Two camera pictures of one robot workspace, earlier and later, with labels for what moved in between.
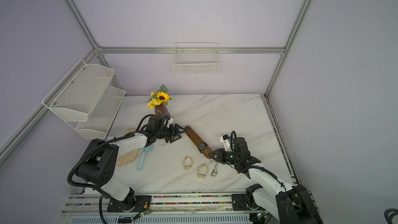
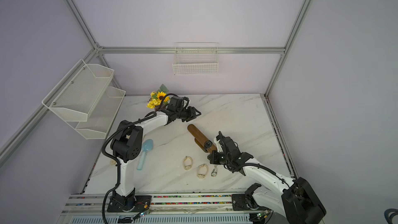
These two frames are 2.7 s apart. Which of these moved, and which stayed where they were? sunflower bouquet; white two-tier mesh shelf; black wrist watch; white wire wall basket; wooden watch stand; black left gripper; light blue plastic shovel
Moved: black wrist watch; wooden watch stand; black left gripper
Stayed: light blue plastic shovel; white two-tier mesh shelf; white wire wall basket; sunflower bouquet
